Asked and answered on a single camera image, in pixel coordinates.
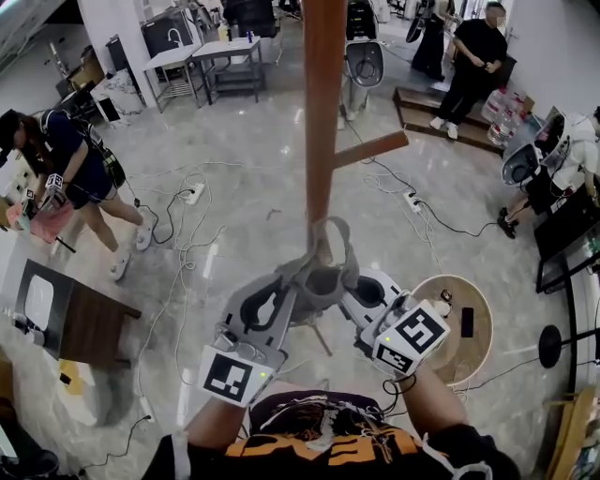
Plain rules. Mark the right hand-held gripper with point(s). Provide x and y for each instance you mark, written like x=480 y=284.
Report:
x=417 y=330

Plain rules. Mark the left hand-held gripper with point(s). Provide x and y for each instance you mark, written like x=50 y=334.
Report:
x=229 y=375

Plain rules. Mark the grey cloth garment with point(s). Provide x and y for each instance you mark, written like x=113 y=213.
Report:
x=323 y=281

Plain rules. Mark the wooden coat rack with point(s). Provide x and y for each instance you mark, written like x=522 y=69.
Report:
x=323 y=117

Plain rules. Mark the person's left forearm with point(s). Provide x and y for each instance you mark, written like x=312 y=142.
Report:
x=215 y=424

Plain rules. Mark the person's right forearm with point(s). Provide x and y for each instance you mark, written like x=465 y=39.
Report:
x=431 y=403

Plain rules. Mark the small white object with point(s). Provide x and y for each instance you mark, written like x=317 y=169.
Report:
x=441 y=307

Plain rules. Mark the round wicker side table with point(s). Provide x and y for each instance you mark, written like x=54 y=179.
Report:
x=454 y=356

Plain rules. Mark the black phone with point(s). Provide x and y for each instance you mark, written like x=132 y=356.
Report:
x=467 y=322

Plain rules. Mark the white power strip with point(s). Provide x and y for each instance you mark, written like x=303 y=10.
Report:
x=196 y=193
x=147 y=409
x=414 y=201

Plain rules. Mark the person's black printed shirt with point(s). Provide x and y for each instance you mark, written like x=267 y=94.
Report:
x=328 y=445

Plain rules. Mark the black standing fan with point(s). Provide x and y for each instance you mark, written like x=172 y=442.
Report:
x=553 y=346

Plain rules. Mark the dark wooden side table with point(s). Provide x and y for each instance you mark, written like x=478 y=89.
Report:
x=89 y=319

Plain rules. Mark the white and yellow cushion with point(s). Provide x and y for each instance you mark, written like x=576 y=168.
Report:
x=70 y=375

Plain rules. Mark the black glass cabinet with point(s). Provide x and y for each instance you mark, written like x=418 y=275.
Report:
x=562 y=239

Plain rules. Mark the brown wooden platform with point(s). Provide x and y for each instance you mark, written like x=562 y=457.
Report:
x=417 y=110

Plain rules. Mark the pack of water bottles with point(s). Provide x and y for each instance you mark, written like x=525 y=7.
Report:
x=504 y=115

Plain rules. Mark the pink cloth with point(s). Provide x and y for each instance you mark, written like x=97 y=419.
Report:
x=51 y=222

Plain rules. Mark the marble counter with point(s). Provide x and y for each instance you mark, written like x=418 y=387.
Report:
x=117 y=96

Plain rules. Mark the steel table with faucet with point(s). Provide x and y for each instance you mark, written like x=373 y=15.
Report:
x=171 y=58

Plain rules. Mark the steel table with shelf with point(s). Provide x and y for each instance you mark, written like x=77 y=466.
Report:
x=229 y=49

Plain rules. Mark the blue can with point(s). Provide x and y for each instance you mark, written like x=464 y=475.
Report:
x=250 y=36

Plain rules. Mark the yellow bottle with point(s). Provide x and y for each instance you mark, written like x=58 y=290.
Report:
x=223 y=32

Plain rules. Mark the black box cabinet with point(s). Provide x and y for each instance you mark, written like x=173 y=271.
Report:
x=166 y=30

